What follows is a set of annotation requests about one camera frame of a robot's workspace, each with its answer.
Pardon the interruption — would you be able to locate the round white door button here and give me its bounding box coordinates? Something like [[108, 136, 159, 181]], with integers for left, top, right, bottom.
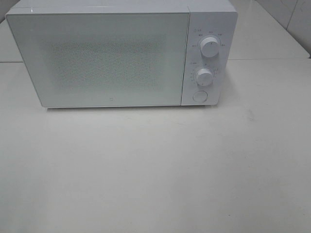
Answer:
[[193, 91, 208, 103]]

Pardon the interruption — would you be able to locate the white timer knob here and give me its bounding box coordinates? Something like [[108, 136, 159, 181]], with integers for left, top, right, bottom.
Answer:
[[195, 68, 214, 86]]

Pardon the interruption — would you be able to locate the white microwave door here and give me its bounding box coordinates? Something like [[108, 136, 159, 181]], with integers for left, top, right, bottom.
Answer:
[[7, 13, 189, 108]]

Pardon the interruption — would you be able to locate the white microwave oven body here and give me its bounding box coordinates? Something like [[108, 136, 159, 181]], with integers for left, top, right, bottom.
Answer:
[[5, 0, 238, 107]]

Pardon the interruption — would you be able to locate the white upper power knob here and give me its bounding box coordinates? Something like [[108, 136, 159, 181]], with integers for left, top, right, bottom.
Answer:
[[198, 35, 220, 58]]

